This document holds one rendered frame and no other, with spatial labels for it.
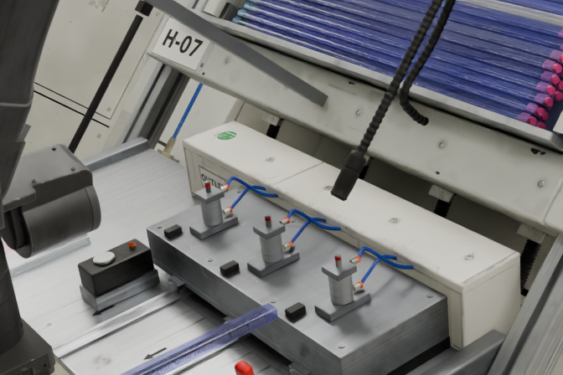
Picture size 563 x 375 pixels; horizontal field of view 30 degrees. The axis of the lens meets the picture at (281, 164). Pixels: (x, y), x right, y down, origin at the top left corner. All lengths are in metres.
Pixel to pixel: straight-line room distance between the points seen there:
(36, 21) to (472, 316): 0.54
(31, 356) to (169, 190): 0.65
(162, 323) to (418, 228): 0.29
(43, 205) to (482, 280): 0.44
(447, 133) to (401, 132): 0.06
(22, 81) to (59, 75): 1.64
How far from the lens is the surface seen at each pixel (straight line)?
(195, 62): 1.45
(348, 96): 1.22
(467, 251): 1.04
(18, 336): 0.80
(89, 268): 1.17
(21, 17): 0.66
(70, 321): 1.17
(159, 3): 1.08
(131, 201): 1.39
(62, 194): 0.77
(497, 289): 1.03
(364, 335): 0.97
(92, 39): 2.33
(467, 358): 1.02
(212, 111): 3.81
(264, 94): 1.32
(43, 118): 2.32
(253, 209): 1.19
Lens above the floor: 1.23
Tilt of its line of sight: 1 degrees up
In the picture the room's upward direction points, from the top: 27 degrees clockwise
